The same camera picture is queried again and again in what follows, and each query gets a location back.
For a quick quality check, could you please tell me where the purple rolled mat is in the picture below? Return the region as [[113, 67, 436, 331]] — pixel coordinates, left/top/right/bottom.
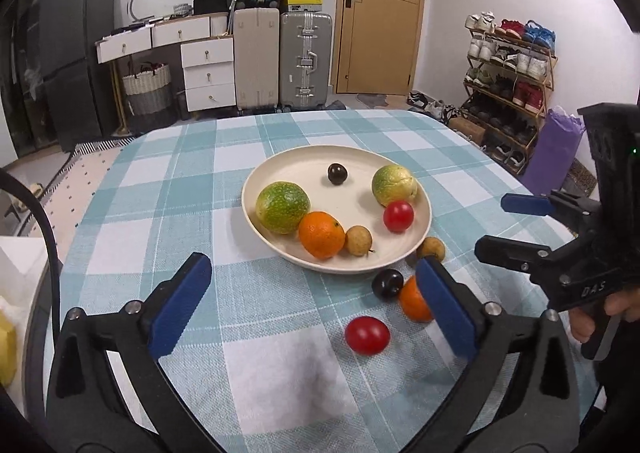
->
[[521, 106, 586, 196]]

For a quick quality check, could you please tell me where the person's right hand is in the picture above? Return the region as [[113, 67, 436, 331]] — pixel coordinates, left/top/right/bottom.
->
[[569, 284, 640, 342]]

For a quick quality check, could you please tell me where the white drawer desk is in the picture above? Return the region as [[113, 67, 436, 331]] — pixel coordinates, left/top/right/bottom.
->
[[96, 12, 237, 113]]

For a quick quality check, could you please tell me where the orange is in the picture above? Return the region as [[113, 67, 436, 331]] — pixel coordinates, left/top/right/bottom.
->
[[298, 211, 347, 260], [398, 275, 433, 323]]

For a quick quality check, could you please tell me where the grey woven basket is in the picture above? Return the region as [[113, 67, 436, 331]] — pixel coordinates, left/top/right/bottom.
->
[[122, 62, 173, 116]]

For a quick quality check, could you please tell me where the shoe rack with shoes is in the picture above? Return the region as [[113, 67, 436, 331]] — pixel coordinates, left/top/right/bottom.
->
[[462, 10, 557, 169]]

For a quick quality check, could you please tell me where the yellow object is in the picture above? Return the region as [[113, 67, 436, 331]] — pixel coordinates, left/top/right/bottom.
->
[[0, 309, 18, 386]]

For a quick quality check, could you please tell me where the pile of shoes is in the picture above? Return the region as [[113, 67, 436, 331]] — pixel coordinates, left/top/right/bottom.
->
[[407, 90, 456, 121]]

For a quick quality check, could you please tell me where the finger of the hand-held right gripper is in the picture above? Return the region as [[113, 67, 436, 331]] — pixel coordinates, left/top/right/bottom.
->
[[501, 189, 601, 234], [474, 234, 583, 294]]

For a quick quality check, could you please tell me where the brown cardboard box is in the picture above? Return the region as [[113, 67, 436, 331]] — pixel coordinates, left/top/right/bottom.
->
[[447, 116, 487, 143]]

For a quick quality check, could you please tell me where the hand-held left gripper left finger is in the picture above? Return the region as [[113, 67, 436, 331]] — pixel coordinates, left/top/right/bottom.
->
[[44, 252, 231, 453]]

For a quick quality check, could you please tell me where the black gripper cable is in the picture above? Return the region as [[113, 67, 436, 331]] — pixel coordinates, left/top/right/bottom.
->
[[0, 168, 63, 284]]

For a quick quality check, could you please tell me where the brown longan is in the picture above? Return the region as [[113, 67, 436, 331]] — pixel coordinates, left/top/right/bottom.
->
[[416, 237, 446, 263], [345, 226, 375, 256]]

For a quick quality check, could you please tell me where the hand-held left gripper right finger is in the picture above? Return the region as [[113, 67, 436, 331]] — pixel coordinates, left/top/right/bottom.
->
[[415, 257, 583, 453]]

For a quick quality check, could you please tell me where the dark patterned doormat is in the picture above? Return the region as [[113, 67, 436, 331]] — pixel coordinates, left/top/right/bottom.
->
[[565, 158, 598, 196]]

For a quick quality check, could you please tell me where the yellow guava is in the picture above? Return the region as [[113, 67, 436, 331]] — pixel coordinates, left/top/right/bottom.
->
[[371, 164, 418, 207]]

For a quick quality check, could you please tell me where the white side table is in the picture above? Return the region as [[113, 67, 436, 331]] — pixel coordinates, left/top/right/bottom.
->
[[0, 234, 51, 314]]

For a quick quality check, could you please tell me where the red tomato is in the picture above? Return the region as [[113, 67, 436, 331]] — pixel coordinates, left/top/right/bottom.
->
[[344, 316, 391, 355], [383, 200, 415, 233]]

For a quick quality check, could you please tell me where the beige suitcase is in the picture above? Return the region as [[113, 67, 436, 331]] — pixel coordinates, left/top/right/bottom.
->
[[233, 7, 281, 115]]

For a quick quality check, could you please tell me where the grey doormat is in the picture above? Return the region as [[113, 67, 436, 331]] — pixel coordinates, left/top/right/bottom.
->
[[352, 93, 391, 109]]

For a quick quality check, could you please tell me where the white dotted rug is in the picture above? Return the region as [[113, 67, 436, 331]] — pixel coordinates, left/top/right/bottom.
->
[[37, 140, 136, 264]]

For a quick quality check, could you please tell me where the dark grey refrigerator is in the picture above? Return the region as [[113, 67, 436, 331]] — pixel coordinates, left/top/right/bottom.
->
[[37, 0, 121, 151]]

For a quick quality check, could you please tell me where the wooden shoe rack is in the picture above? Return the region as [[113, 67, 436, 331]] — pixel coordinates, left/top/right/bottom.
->
[[459, 23, 558, 174]]

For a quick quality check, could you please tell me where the green guava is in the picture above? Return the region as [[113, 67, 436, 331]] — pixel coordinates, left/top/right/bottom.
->
[[255, 182, 311, 235]]

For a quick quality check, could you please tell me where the wooden door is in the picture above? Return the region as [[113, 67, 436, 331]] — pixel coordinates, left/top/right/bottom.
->
[[334, 0, 428, 96]]

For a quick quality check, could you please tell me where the cream round plate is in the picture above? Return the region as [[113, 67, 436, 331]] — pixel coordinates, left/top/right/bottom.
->
[[241, 145, 432, 274]]

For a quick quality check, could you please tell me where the silver suitcase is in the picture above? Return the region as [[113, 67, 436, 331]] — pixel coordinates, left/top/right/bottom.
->
[[279, 10, 334, 111]]

